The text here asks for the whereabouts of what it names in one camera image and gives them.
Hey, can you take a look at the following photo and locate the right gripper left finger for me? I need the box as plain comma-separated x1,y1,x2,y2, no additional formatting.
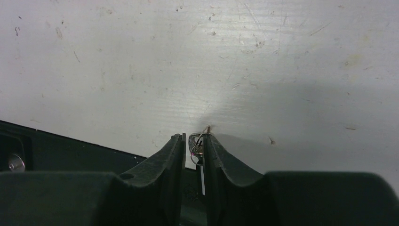
0,134,186,226

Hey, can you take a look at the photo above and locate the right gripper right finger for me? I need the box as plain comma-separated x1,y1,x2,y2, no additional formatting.
203,134,399,226

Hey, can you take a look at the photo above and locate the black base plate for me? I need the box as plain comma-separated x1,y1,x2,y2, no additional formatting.
0,121,207,226

